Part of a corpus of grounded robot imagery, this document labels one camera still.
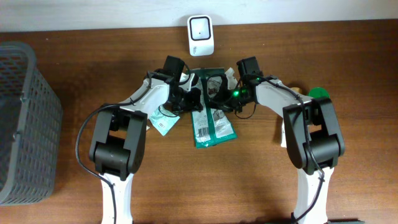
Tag green white package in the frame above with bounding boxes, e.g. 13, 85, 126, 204
192, 68, 237, 149

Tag white tube with tan cap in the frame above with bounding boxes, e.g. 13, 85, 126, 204
291, 87, 303, 94

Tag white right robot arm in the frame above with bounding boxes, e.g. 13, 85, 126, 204
209, 70, 345, 223

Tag grey plastic mesh basket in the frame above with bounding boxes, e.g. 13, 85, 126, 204
1, 42, 63, 207

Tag green lid jar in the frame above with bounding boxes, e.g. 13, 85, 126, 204
308, 87, 330, 98

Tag white barcode scanner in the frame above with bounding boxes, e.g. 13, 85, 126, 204
187, 15, 215, 57

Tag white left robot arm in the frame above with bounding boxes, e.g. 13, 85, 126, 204
89, 72, 198, 223

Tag mint green small packet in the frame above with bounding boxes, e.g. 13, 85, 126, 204
149, 106, 180, 136

